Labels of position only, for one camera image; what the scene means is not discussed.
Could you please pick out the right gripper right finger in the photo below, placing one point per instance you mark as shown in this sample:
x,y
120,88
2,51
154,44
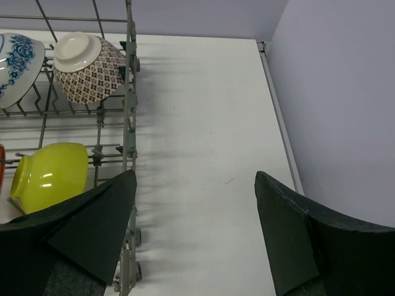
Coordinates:
x,y
314,250

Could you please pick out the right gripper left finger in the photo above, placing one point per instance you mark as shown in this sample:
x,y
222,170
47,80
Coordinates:
x,y
71,248

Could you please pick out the lime green bowl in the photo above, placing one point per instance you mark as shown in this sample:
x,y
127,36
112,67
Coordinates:
x,y
51,175

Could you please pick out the orange white patterned bowl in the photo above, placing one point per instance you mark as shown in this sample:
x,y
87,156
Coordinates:
x,y
2,164

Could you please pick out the grey wire dish rack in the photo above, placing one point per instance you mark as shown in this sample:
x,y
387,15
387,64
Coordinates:
x,y
107,129

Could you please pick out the grey patterned bowl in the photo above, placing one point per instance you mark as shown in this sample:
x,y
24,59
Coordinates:
x,y
87,67

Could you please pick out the blue floral bowl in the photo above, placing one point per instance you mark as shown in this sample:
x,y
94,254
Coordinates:
x,y
21,61

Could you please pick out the aluminium table rail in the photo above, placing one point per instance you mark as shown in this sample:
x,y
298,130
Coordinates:
x,y
298,187

